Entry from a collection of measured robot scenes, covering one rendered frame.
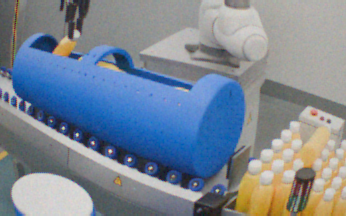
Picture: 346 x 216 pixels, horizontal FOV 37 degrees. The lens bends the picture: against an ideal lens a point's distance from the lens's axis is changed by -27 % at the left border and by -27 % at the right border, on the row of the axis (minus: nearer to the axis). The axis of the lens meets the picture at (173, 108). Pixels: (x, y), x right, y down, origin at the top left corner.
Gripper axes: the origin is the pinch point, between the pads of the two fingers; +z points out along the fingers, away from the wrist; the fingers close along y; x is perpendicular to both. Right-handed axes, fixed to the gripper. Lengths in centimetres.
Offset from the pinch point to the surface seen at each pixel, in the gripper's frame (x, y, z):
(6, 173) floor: -115, -33, 126
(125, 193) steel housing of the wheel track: 40, 19, 42
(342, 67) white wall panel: 34, -266, 78
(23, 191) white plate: 37, 68, 23
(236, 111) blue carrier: 63, -2, 15
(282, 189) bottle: 95, 21, 21
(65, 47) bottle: -1.8, 3.0, 6.8
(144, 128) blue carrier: 48, 19, 16
